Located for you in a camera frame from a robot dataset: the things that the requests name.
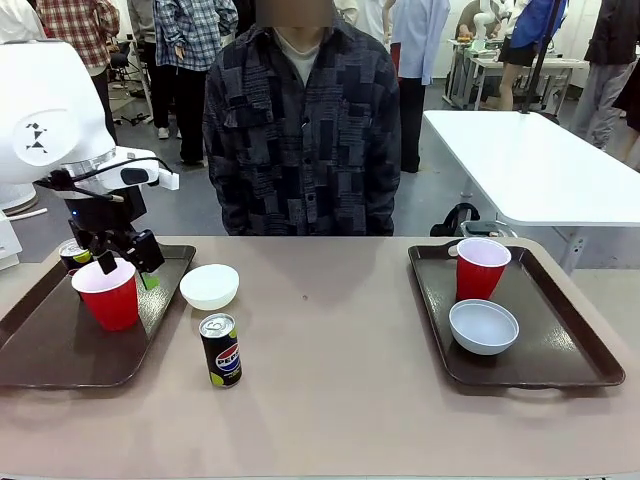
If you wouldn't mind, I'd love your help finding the black pole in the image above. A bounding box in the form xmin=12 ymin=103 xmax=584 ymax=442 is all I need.
xmin=517 ymin=0 xmax=562 ymax=117

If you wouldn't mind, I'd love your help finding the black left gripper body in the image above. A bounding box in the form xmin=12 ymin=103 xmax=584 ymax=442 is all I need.
xmin=66 ymin=189 xmax=150 ymax=237

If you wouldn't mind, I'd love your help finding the red plastic cup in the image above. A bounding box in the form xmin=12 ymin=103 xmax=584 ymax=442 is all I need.
xmin=70 ymin=259 xmax=141 ymax=333
xmin=455 ymin=237 xmax=513 ymax=304

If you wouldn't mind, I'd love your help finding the brown plastic tray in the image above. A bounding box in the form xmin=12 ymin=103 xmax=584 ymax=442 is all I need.
xmin=0 ymin=243 xmax=198 ymax=390
xmin=407 ymin=240 xmax=627 ymax=392

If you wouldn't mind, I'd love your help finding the person in light blue shirt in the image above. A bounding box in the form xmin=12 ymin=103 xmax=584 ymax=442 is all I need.
xmin=390 ymin=0 xmax=452 ymax=174

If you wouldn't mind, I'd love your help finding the person in patchwork shirt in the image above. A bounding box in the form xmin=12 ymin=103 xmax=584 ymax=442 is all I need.
xmin=201 ymin=0 xmax=403 ymax=238

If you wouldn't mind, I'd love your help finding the person in blue plaid shirt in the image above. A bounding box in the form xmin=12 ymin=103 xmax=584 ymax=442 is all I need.
xmin=152 ymin=0 xmax=240 ymax=166

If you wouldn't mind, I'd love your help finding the person in black jacket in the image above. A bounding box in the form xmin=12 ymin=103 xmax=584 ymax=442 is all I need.
xmin=571 ymin=0 xmax=640 ymax=174

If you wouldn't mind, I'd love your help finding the person in blue jacket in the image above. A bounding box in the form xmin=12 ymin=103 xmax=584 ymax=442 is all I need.
xmin=498 ymin=0 xmax=570 ymax=112

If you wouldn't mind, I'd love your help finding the white background workbench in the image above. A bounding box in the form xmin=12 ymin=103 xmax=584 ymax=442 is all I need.
xmin=443 ymin=37 xmax=590 ymax=113

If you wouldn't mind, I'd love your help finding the person in red plaid shirt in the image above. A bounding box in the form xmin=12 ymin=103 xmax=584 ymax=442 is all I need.
xmin=36 ymin=0 xmax=122 ymax=146

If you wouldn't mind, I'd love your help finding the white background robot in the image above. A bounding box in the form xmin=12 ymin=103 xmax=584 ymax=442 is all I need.
xmin=471 ymin=0 xmax=501 ymax=42

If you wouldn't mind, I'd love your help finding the black Pepsi can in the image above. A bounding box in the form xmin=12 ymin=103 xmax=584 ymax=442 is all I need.
xmin=199 ymin=312 xmax=245 ymax=390
xmin=58 ymin=238 xmax=94 ymax=277

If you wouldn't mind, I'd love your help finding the white box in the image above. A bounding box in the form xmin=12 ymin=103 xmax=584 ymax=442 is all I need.
xmin=0 ymin=208 xmax=24 ymax=272

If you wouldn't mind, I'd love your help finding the white folding table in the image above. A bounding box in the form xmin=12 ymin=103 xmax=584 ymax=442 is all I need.
xmin=422 ymin=109 xmax=640 ymax=275

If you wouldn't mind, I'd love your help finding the person in white shirt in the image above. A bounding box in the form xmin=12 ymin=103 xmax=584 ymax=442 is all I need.
xmin=0 ymin=0 xmax=47 ymax=47

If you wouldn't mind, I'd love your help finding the person in grey top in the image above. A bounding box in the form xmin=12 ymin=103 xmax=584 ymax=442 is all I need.
xmin=126 ymin=0 xmax=174 ymax=140

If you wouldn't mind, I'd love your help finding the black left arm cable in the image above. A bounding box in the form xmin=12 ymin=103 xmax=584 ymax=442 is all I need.
xmin=33 ymin=156 xmax=177 ymax=204

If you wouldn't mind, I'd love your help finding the black grey device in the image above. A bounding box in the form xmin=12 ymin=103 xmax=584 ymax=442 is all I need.
xmin=428 ymin=202 xmax=520 ymax=242

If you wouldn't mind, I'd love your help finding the white bowl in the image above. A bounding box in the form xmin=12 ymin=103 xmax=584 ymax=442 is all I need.
xmin=178 ymin=264 xmax=241 ymax=311
xmin=448 ymin=298 xmax=521 ymax=357

